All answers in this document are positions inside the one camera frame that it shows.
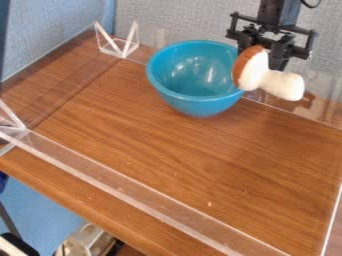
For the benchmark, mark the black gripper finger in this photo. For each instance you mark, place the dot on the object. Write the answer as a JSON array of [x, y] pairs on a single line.
[[244, 42], [279, 55]]

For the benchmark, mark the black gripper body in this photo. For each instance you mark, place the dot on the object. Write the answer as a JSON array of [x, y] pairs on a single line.
[[268, 30]]

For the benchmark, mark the brown white plush mushroom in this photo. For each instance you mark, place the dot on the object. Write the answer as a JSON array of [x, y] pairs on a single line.
[[251, 74]]

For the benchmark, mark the dark robot arm link foreground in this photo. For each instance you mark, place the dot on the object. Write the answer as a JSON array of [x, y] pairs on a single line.
[[4, 15]]

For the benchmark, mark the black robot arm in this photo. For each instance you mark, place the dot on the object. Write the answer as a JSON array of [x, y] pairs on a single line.
[[283, 9]]

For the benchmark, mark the blue bowl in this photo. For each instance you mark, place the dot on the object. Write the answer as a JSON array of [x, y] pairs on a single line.
[[190, 73]]

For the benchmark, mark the clear acrylic back barrier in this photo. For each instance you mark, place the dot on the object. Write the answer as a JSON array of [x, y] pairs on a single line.
[[312, 107]]

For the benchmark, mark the clear acrylic barrier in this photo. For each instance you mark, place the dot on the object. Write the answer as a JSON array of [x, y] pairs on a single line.
[[312, 107], [198, 225]]

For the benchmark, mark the clear acrylic front barrier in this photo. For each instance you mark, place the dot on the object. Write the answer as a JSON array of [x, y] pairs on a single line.
[[198, 225]]

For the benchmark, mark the grey metal box under table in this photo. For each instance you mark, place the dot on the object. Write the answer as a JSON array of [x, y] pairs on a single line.
[[88, 241]]

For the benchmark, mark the clear acrylic corner bracket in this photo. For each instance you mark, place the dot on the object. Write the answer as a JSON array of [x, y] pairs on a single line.
[[113, 46]]

